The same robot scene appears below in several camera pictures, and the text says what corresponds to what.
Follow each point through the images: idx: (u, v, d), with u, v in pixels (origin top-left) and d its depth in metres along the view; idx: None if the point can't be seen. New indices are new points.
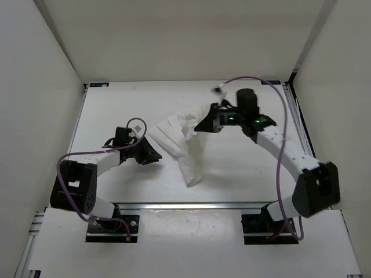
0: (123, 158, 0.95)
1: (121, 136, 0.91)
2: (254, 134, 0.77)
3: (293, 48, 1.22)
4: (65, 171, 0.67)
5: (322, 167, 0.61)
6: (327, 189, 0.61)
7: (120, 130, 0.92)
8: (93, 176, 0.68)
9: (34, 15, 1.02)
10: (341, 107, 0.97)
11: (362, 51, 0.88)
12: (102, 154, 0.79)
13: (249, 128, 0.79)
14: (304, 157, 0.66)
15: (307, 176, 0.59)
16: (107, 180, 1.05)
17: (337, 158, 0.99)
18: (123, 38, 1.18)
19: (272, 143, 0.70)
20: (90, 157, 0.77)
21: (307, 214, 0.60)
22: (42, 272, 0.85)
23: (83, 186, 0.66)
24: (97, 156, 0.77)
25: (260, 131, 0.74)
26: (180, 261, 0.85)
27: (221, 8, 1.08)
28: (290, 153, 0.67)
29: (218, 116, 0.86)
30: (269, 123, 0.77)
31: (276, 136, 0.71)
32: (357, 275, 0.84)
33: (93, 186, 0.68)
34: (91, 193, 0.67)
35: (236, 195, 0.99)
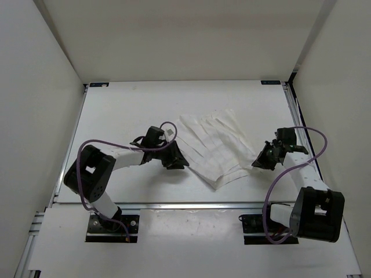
0: (146, 160, 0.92)
1: (150, 137, 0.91)
2: (284, 154, 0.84)
3: (293, 49, 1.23)
4: (86, 154, 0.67)
5: (329, 195, 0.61)
6: (327, 221, 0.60)
7: (151, 130, 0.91)
8: (109, 168, 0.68)
9: (35, 15, 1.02)
10: (342, 107, 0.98)
11: (362, 52, 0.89)
12: (124, 150, 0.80)
13: (279, 150, 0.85)
14: (315, 179, 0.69)
15: (308, 190, 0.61)
16: (117, 178, 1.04)
17: (337, 158, 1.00)
18: (124, 39, 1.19)
19: (294, 163, 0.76)
20: (113, 149, 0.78)
21: (297, 233, 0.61)
22: (42, 272, 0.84)
23: (96, 175, 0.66)
24: (118, 150, 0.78)
25: (289, 152, 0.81)
26: (180, 262, 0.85)
27: (222, 8, 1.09)
28: (304, 172, 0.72)
29: (263, 152, 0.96)
30: (301, 149, 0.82)
31: (301, 159, 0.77)
32: (357, 275, 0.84)
33: (105, 178, 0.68)
34: (101, 183, 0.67)
35: (237, 194, 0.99)
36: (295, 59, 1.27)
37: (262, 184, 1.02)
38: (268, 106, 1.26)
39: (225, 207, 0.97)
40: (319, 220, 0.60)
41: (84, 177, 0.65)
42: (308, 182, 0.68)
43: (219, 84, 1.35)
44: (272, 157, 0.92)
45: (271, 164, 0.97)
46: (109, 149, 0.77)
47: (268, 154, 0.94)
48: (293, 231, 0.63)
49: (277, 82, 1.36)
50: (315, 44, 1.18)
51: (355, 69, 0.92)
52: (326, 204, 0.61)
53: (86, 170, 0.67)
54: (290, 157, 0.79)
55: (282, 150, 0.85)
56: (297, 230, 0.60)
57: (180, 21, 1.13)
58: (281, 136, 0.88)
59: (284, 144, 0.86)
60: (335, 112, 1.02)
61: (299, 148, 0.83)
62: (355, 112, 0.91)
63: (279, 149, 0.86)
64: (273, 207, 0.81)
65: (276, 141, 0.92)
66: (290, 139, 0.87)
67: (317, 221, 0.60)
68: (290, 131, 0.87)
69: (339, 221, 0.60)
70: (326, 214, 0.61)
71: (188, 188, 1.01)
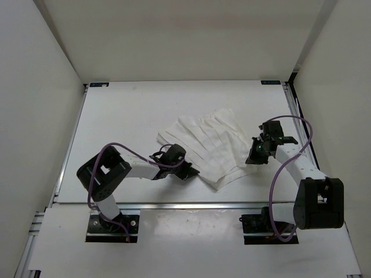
0: (160, 176, 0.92)
1: (169, 156, 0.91)
2: (275, 147, 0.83)
3: (293, 49, 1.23)
4: (107, 155, 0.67)
5: (328, 183, 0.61)
6: (330, 208, 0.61)
7: (173, 149, 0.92)
8: (122, 175, 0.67)
9: (35, 15, 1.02)
10: (342, 106, 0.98)
11: (363, 53, 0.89)
12: (142, 162, 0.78)
13: (269, 144, 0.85)
14: (312, 169, 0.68)
15: (308, 182, 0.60)
16: (119, 185, 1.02)
17: (338, 158, 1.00)
18: (124, 39, 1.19)
19: (287, 156, 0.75)
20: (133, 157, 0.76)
21: (303, 226, 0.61)
22: (42, 272, 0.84)
23: (109, 178, 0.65)
24: (135, 160, 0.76)
25: (280, 145, 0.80)
26: (180, 262, 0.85)
27: (221, 9, 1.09)
28: (300, 163, 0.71)
29: (253, 147, 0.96)
30: (291, 141, 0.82)
31: (293, 150, 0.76)
32: (357, 275, 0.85)
33: (115, 182, 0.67)
34: (109, 187, 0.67)
35: (237, 194, 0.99)
36: (295, 59, 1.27)
37: (263, 184, 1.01)
38: (268, 106, 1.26)
39: (225, 207, 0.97)
40: (323, 209, 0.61)
41: (96, 176, 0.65)
42: (308, 173, 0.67)
43: (219, 84, 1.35)
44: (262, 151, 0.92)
45: (263, 158, 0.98)
46: (128, 156, 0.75)
47: (258, 149, 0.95)
48: (298, 224, 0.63)
49: (277, 82, 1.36)
50: (316, 44, 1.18)
51: (355, 69, 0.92)
52: (326, 191, 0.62)
53: (101, 169, 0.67)
54: (283, 150, 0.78)
55: (272, 144, 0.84)
56: (304, 222, 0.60)
57: (180, 21, 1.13)
58: (268, 130, 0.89)
59: (273, 137, 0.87)
60: (335, 112, 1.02)
61: (288, 140, 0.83)
62: (355, 112, 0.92)
63: (269, 143, 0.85)
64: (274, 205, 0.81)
65: (263, 134, 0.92)
66: (277, 132, 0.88)
67: (320, 209, 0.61)
68: (276, 123, 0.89)
69: (341, 207, 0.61)
70: (327, 201, 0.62)
71: (189, 188, 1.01)
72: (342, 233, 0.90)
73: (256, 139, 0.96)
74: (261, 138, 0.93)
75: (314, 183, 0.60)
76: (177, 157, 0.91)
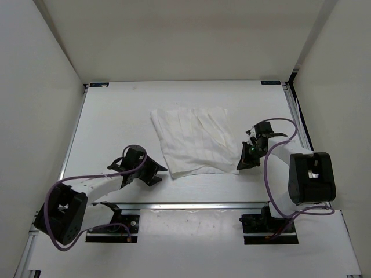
0: (127, 182, 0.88)
1: (131, 157, 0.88)
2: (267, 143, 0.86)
3: (293, 49, 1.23)
4: (55, 197, 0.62)
5: (317, 157, 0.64)
6: (323, 180, 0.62)
7: (131, 150, 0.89)
8: (81, 208, 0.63)
9: (35, 14, 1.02)
10: (338, 95, 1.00)
11: (362, 51, 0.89)
12: (100, 180, 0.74)
13: (261, 140, 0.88)
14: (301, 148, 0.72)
15: (298, 156, 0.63)
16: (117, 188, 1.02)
17: (339, 154, 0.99)
18: (123, 38, 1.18)
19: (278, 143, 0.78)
20: (87, 182, 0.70)
21: (299, 201, 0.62)
22: (43, 272, 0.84)
23: (68, 216, 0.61)
24: (94, 182, 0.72)
25: (271, 137, 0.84)
26: (180, 261, 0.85)
27: (221, 8, 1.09)
28: (290, 145, 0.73)
29: (244, 152, 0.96)
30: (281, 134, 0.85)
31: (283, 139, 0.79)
32: (357, 275, 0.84)
33: (79, 216, 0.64)
34: (75, 223, 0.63)
35: (237, 194, 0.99)
36: (296, 59, 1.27)
37: (263, 184, 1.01)
38: (268, 106, 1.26)
39: (225, 207, 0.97)
40: (316, 184, 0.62)
41: (55, 222, 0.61)
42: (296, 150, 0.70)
43: (219, 84, 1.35)
44: (256, 152, 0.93)
45: (256, 160, 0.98)
46: (81, 183, 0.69)
47: (251, 152, 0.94)
48: (295, 201, 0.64)
49: (277, 82, 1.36)
50: (316, 44, 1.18)
51: (355, 68, 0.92)
52: (316, 167, 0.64)
53: (58, 211, 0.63)
54: (274, 141, 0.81)
55: (265, 139, 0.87)
56: (298, 196, 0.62)
57: (180, 21, 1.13)
58: (259, 130, 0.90)
59: (264, 133, 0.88)
60: (334, 106, 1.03)
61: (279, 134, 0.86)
62: (352, 104, 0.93)
63: (262, 140, 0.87)
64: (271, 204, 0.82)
65: (255, 136, 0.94)
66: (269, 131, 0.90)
67: (313, 183, 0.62)
68: (266, 123, 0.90)
69: (332, 177, 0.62)
70: (319, 176, 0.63)
71: (188, 188, 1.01)
72: (341, 233, 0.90)
73: (246, 143, 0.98)
74: (253, 141, 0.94)
75: (302, 159, 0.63)
76: (138, 157, 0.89)
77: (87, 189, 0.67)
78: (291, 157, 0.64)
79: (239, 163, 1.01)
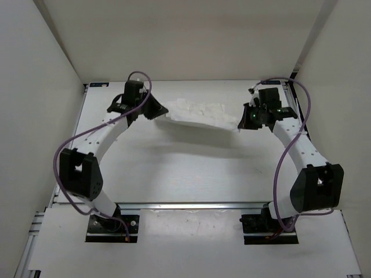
0: (133, 119, 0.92)
1: (130, 94, 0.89)
2: (272, 120, 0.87)
3: (293, 48, 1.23)
4: (66, 162, 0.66)
5: (328, 168, 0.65)
6: (330, 193, 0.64)
7: (129, 85, 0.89)
8: (94, 165, 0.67)
9: (35, 15, 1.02)
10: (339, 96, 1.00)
11: (362, 51, 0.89)
12: (102, 131, 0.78)
13: (267, 116, 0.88)
14: (313, 153, 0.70)
15: (310, 171, 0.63)
16: (118, 188, 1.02)
17: (338, 154, 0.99)
18: (123, 38, 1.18)
19: (287, 134, 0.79)
20: (91, 138, 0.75)
21: (301, 210, 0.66)
22: (42, 272, 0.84)
23: (84, 176, 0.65)
24: (98, 136, 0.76)
25: (279, 120, 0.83)
26: (179, 261, 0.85)
27: (221, 8, 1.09)
28: (301, 146, 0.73)
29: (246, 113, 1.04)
30: (290, 114, 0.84)
31: (292, 128, 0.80)
32: (357, 275, 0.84)
33: (96, 172, 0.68)
34: (95, 180, 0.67)
35: (238, 194, 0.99)
36: (295, 59, 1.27)
37: (262, 184, 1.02)
38: None
39: (225, 207, 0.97)
40: (321, 194, 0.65)
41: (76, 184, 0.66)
42: (308, 158, 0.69)
43: (220, 84, 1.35)
44: (257, 120, 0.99)
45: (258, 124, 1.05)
46: (86, 140, 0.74)
47: (251, 118, 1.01)
48: (297, 207, 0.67)
49: (277, 82, 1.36)
50: (316, 43, 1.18)
51: (355, 68, 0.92)
52: (325, 175, 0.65)
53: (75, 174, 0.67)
54: (281, 126, 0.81)
55: (270, 116, 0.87)
56: (302, 207, 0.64)
57: (180, 19, 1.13)
58: (264, 99, 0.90)
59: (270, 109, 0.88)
60: (333, 106, 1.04)
61: (286, 113, 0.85)
62: (352, 103, 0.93)
63: (266, 115, 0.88)
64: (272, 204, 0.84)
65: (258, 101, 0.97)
66: (275, 101, 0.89)
67: (319, 194, 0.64)
68: (273, 91, 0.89)
69: (338, 190, 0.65)
70: (325, 184, 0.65)
71: (188, 188, 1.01)
72: (342, 234, 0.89)
73: (248, 106, 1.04)
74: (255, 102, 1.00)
75: (315, 172, 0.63)
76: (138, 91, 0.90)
77: (92, 146, 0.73)
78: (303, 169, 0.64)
79: (240, 124, 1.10)
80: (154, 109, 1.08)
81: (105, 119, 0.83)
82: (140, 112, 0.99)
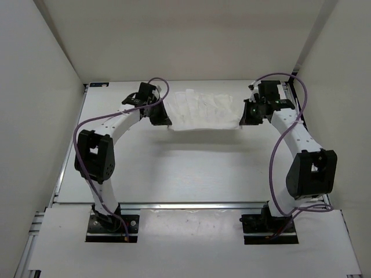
0: (144, 114, 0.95)
1: (145, 91, 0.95)
2: (271, 112, 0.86)
3: (293, 49, 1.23)
4: (84, 140, 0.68)
5: (322, 154, 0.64)
6: (324, 177, 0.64)
7: (145, 84, 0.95)
8: (109, 147, 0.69)
9: (35, 15, 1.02)
10: (339, 97, 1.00)
11: (362, 51, 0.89)
12: (117, 119, 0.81)
13: (266, 107, 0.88)
14: (308, 141, 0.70)
15: (304, 156, 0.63)
16: (119, 188, 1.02)
17: (339, 153, 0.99)
18: (124, 38, 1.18)
19: (284, 123, 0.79)
20: (106, 124, 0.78)
21: (296, 196, 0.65)
22: (42, 272, 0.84)
23: (99, 159, 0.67)
24: (113, 123, 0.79)
25: (276, 110, 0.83)
26: (179, 261, 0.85)
27: (221, 8, 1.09)
28: (297, 134, 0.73)
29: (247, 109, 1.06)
30: (288, 105, 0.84)
31: (289, 117, 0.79)
32: (357, 275, 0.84)
33: (110, 154, 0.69)
34: (109, 162, 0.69)
35: (238, 194, 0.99)
36: (295, 60, 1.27)
37: (263, 184, 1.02)
38: None
39: (225, 207, 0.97)
40: (315, 179, 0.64)
41: (91, 163, 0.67)
42: (302, 145, 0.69)
43: (220, 84, 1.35)
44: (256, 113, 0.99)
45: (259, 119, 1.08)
46: (102, 125, 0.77)
47: (252, 113, 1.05)
48: (292, 193, 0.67)
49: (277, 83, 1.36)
50: (316, 43, 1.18)
51: (355, 68, 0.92)
52: (320, 161, 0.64)
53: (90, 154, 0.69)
54: (278, 115, 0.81)
55: (268, 108, 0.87)
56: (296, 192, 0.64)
57: (180, 19, 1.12)
58: (264, 92, 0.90)
59: (268, 101, 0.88)
60: (333, 107, 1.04)
61: (285, 104, 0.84)
62: (352, 103, 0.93)
63: (265, 106, 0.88)
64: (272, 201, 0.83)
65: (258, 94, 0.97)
66: (273, 94, 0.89)
67: (313, 180, 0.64)
68: (272, 84, 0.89)
69: (333, 176, 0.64)
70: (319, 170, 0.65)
71: (188, 188, 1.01)
72: (341, 233, 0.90)
73: (248, 102, 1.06)
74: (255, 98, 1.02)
75: (309, 156, 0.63)
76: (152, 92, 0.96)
77: (108, 130, 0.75)
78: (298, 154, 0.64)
79: (242, 121, 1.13)
80: (160, 115, 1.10)
81: (120, 109, 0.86)
82: (149, 113, 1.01)
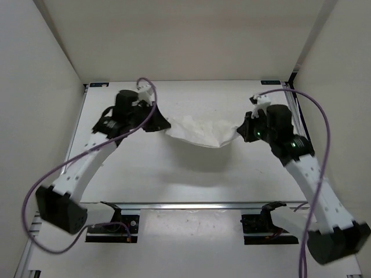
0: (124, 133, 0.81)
1: (122, 108, 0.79)
2: (286, 156, 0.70)
3: (293, 49, 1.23)
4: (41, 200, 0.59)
5: (356, 230, 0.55)
6: (353, 249, 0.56)
7: (121, 98, 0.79)
8: (72, 206, 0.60)
9: (35, 15, 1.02)
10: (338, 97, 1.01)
11: (362, 51, 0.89)
12: (85, 160, 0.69)
13: (280, 148, 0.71)
14: (337, 209, 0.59)
15: (338, 239, 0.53)
16: (119, 188, 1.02)
17: (339, 153, 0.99)
18: (124, 38, 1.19)
19: (306, 179, 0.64)
20: (69, 171, 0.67)
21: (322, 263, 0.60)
22: (42, 272, 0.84)
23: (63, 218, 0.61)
24: (78, 169, 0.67)
25: (295, 161, 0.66)
26: (179, 261, 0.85)
27: (221, 8, 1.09)
28: (323, 200, 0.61)
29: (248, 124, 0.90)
30: (308, 150, 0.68)
31: (312, 172, 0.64)
32: (357, 275, 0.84)
33: (75, 209, 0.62)
34: (76, 217, 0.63)
35: (237, 194, 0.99)
36: (295, 60, 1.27)
37: (262, 185, 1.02)
38: None
39: (225, 207, 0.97)
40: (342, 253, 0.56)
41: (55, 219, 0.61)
42: (331, 216, 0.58)
43: (220, 84, 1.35)
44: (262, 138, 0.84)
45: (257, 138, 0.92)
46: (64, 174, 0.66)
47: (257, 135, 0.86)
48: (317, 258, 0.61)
49: (277, 82, 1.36)
50: (316, 43, 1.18)
51: (355, 68, 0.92)
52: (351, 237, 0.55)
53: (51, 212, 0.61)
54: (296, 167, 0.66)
55: (283, 150, 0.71)
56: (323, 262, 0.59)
57: (180, 19, 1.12)
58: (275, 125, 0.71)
59: (283, 141, 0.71)
60: (333, 107, 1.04)
61: (302, 148, 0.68)
62: (352, 103, 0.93)
63: (279, 147, 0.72)
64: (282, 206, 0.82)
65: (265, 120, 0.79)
66: (288, 129, 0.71)
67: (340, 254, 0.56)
68: (286, 117, 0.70)
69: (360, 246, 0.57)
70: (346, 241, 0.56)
71: (188, 188, 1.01)
72: None
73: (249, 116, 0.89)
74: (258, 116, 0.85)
75: (341, 236, 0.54)
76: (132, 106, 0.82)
77: (71, 183, 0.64)
78: (328, 234, 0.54)
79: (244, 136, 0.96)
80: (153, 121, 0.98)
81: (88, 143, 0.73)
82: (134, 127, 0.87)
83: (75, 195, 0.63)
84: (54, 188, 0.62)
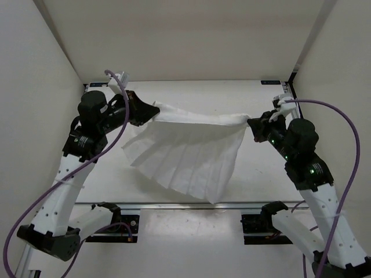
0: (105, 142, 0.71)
1: (91, 119, 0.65)
2: (301, 180, 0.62)
3: (293, 49, 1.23)
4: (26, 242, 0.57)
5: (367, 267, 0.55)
6: None
7: (84, 108, 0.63)
8: (57, 242, 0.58)
9: (35, 15, 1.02)
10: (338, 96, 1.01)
11: (362, 50, 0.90)
12: (59, 190, 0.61)
13: (296, 172, 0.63)
14: (351, 245, 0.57)
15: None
16: (119, 188, 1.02)
17: (338, 154, 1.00)
18: (123, 38, 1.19)
19: (322, 211, 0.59)
20: (46, 205, 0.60)
21: None
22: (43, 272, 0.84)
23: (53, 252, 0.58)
24: (55, 203, 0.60)
25: (312, 190, 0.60)
26: (179, 261, 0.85)
27: (221, 8, 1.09)
28: (338, 236, 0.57)
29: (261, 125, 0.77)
30: (326, 178, 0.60)
31: (330, 204, 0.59)
32: None
33: (61, 242, 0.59)
34: (66, 247, 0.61)
35: (237, 194, 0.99)
36: (295, 60, 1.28)
37: (262, 185, 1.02)
38: (268, 106, 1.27)
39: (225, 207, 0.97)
40: None
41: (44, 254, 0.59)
42: (345, 253, 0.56)
43: (219, 84, 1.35)
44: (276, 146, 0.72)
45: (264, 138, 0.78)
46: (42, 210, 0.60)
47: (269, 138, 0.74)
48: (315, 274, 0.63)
49: (277, 82, 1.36)
50: (316, 43, 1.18)
51: (355, 68, 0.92)
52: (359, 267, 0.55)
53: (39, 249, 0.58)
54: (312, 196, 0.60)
55: (299, 175, 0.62)
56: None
57: (181, 19, 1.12)
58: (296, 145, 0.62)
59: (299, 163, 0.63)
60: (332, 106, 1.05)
61: (321, 176, 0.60)
62: (351, 103, 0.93)
63: (293, 170, 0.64)
64: (283, 210, 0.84)
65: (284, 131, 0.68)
66: (307, 152, 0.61)
67: None
68: (311, 141, 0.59)
69: None
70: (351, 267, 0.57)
71: None
72: None
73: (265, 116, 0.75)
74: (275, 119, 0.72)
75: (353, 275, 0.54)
76: (97, 110, 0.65)
77: (51, 220, 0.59)
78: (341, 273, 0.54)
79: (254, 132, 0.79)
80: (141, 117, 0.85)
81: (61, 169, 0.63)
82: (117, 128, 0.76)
83: (57, 232, 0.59)
84: (35, 229, 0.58)
